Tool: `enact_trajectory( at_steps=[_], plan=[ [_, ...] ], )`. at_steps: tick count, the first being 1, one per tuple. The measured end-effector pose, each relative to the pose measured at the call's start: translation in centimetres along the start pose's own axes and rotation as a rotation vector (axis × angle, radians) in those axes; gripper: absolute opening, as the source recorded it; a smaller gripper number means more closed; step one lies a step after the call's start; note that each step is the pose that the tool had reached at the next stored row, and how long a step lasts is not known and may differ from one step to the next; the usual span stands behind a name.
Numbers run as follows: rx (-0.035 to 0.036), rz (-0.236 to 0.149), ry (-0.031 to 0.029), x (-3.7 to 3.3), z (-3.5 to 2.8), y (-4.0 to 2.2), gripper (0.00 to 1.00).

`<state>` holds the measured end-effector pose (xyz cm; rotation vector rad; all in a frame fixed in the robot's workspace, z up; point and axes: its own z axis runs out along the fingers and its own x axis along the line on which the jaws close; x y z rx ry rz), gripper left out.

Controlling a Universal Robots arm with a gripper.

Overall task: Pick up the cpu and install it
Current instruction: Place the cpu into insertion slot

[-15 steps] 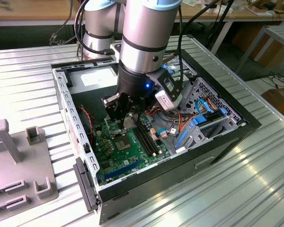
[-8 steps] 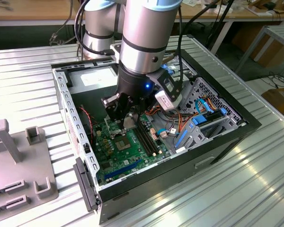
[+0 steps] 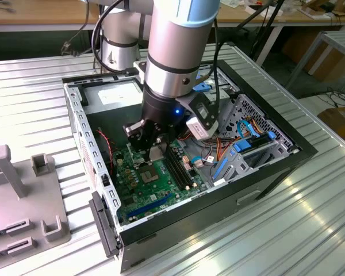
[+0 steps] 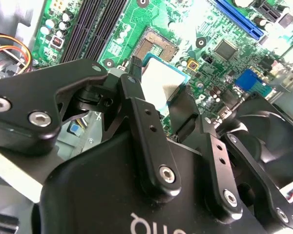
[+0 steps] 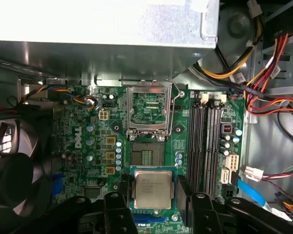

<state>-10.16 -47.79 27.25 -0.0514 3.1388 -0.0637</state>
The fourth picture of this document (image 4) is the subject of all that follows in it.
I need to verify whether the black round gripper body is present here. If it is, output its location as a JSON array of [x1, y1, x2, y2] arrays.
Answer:
[[31, 132, 280, 234]]

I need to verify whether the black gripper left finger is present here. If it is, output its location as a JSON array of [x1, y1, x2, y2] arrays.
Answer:
[[0, 56, 183, 203]]

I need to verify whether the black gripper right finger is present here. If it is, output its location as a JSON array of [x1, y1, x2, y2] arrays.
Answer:
[[167, 93, 293, 234]]

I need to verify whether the CPU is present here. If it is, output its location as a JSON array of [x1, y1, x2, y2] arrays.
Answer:
[[141, 52, 191, 117]]

